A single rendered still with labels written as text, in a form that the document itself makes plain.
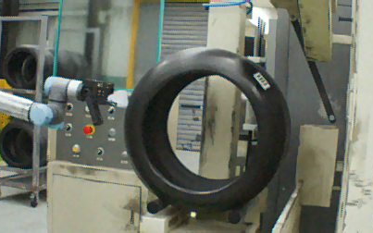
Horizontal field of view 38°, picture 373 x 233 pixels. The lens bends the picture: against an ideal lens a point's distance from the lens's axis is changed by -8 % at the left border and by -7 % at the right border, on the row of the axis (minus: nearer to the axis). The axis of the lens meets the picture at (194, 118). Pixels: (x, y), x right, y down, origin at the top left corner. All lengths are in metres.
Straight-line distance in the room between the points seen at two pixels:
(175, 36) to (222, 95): 9.43
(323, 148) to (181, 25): 9.64
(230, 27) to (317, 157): 0.60
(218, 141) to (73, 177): 0.84
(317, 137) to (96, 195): 1.14
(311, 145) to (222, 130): 0.36
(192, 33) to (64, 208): 8.95
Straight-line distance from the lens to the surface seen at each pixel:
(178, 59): 1.87
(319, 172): 2.10
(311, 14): 1.72
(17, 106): 2.05
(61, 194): 2.80
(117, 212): 2.68
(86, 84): 2.08
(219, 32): 2.22
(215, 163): 2.22
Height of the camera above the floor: 1.32
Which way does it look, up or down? 3 degrees down
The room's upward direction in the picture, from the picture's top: 4 degrees clockwise
